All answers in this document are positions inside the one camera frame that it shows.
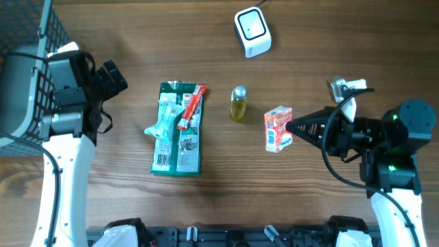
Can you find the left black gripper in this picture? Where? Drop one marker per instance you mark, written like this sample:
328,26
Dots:
99,75

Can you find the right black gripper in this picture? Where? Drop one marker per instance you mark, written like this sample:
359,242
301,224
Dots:
321,117

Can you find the yellow Vim liquid bottle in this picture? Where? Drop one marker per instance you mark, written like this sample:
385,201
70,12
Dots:
239,101

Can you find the mint green sachet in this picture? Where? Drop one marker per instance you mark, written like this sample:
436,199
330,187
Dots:
167,113

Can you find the red Nescafe stick sachet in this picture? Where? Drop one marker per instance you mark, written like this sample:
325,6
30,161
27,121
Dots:
194,100

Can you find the green snack packet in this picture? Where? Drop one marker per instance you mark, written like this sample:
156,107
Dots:
182,155

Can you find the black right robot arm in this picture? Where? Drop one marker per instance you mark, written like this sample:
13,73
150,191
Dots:
379,156

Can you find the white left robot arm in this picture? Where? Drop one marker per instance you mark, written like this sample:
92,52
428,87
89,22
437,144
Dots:
69,133

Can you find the white barcode scanner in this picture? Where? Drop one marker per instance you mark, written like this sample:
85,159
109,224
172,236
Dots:
252,32

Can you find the grey plastic mesh basket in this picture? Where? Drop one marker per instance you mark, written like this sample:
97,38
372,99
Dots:
30,30

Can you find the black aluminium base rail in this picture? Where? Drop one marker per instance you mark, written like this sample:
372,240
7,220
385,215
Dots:
172,236

